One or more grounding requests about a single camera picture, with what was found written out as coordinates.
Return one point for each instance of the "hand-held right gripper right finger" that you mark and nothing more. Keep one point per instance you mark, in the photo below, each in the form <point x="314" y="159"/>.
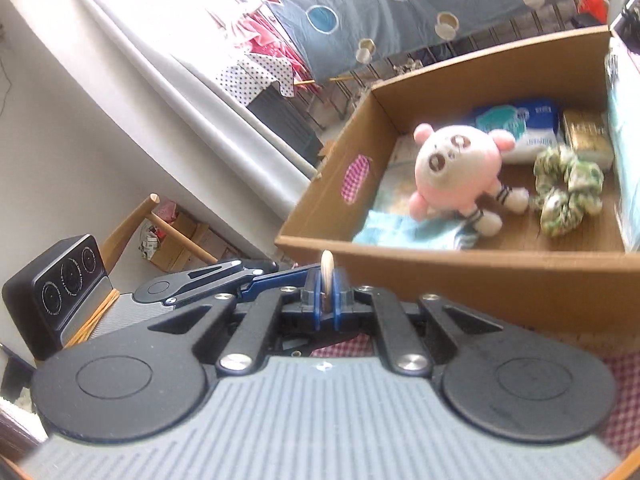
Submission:
<point x="340" y="305"/>

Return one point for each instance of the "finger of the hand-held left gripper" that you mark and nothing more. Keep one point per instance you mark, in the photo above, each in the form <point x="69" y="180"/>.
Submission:
<point x="250" y="267"/>
<point x="270" y="280"/>

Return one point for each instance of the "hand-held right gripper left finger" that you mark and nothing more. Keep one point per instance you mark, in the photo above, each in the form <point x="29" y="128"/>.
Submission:
<point x="311" y="300"/>

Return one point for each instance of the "beige tape roll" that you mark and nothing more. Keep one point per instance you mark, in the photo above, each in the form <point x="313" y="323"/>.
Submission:
<point x="327" y="267"/>

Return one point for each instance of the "light blue cloth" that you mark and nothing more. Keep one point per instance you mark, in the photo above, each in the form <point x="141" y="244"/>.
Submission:
<point x="400" y="230"/>

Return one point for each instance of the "brown cardboard box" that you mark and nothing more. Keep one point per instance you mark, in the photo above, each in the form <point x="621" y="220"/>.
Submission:
<point x="450" y="280"/>

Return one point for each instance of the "cotton swab packet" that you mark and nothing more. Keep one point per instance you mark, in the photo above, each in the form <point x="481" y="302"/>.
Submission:
<point x="395" y="195"/>

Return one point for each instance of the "pink plush toy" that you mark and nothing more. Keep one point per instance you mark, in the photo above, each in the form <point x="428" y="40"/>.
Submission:
<point x="450" y="170"/>

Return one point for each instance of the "green patterned scrunchie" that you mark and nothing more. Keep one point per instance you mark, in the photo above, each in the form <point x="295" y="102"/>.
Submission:
<point x="555" y="210"/>

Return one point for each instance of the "blue and white tissue pack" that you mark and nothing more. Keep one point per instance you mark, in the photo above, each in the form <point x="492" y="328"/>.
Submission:
<point x="525" y="125"/>

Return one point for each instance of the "gold packet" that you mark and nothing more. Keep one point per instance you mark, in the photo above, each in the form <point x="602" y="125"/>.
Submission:
<point x="585" y="135"/>

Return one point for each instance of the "blue and white carton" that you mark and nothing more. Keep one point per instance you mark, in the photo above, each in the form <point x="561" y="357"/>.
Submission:
<point x="627" y="160"/>

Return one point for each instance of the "yellow rubber band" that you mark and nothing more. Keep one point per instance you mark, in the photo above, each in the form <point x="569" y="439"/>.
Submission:
<point x="95" y="317"/>

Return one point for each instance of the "wooden chair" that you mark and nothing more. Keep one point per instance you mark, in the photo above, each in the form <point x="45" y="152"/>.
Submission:
<point x="185" y="245"/>

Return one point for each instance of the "small cardboard box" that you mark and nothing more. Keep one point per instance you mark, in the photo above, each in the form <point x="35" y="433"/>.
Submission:
<point x="192" y="227"/>

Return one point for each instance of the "dark cloth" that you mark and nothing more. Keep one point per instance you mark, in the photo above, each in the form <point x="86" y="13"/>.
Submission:
<point x="285" y="125"/>

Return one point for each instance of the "white curtain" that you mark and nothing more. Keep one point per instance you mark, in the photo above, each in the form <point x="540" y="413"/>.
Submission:
<point x="200" y="95"/>

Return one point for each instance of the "white polka dot cloth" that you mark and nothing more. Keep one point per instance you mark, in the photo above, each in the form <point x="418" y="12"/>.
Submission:
<point x="255" y="75"/>

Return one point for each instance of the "red hanging clothes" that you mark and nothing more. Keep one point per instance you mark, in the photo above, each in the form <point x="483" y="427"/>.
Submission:
<point x="270" y="42"/>

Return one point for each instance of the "blue duvet with circles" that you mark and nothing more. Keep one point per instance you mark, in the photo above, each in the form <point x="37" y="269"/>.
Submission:
<point x="400" y="15"/>

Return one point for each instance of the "red plastic bag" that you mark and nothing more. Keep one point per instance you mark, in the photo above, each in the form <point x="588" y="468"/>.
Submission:
<point x="592" y="2"/>

